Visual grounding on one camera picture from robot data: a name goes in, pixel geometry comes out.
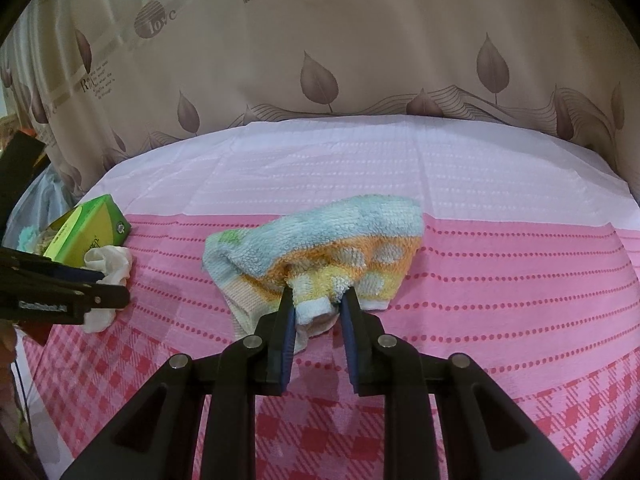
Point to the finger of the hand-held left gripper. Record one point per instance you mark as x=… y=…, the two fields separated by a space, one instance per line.
x=20 y=175
x=87 y=277

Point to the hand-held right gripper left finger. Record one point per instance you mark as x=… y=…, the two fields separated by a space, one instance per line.
x=287 y=342

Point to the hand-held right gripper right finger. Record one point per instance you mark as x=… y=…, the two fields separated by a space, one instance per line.
x=350 y=342

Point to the gold metal tin box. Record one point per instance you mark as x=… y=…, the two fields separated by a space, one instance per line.
x=30 y=334

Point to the cream fabric scrunchie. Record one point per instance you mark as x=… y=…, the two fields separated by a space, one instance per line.
x=112 y=260

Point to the grey plastic bag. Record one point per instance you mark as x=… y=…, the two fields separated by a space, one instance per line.
x=45 y=195

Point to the green tissue box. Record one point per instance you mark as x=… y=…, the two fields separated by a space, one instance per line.
x=90 y=230

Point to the teal fluffy pom-pom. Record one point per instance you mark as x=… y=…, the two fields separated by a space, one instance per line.
x=27 y=237

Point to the beige leaf print curtain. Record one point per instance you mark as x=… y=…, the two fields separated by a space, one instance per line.
x=320 y=60

